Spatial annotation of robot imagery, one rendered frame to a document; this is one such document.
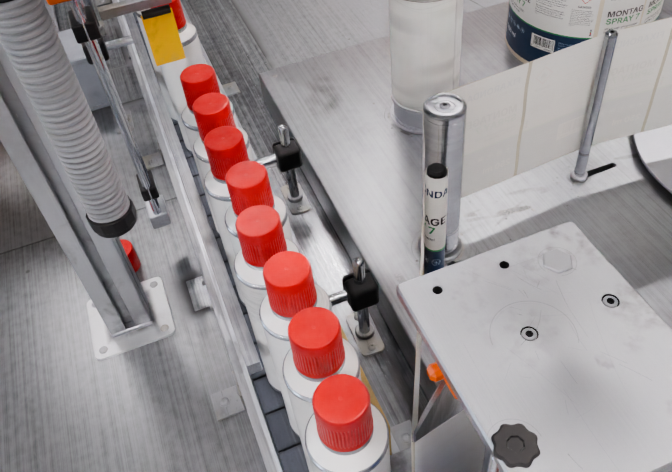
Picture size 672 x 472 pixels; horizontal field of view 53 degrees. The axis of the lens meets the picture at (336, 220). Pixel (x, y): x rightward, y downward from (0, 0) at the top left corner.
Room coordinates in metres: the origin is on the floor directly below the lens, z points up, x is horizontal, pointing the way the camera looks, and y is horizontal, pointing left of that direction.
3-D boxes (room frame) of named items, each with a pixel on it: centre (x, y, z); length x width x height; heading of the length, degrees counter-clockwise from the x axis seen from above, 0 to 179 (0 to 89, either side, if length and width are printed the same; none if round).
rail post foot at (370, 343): (0.41, -0.02, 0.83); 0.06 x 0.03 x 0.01; 14
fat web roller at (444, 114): (0.47, -0.11, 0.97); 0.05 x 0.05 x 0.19
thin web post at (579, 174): (0.55, -0.28, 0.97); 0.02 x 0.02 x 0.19
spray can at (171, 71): (0.70, 0.16, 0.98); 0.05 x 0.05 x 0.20
